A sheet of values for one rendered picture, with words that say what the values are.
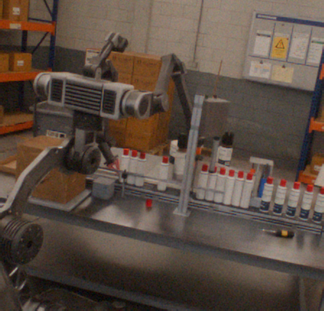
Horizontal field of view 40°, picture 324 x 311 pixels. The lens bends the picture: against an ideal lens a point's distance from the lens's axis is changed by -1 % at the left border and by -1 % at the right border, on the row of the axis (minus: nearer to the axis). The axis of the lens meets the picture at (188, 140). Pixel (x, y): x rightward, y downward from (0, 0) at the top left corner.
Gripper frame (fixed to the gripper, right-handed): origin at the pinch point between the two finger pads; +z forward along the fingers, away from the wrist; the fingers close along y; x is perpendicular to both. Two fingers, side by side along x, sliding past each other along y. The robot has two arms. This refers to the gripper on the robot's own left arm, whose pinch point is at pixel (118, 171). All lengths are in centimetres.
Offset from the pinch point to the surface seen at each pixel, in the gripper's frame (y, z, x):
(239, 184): -3, 39, -62
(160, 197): -6.1, 24.1, -18.1
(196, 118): -16, -7, -62
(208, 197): -3, 37, -42
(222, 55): 463, -41, -38
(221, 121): -9, 1, -71
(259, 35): 440, -39, -104
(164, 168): -2.6, 10.9, -27.4
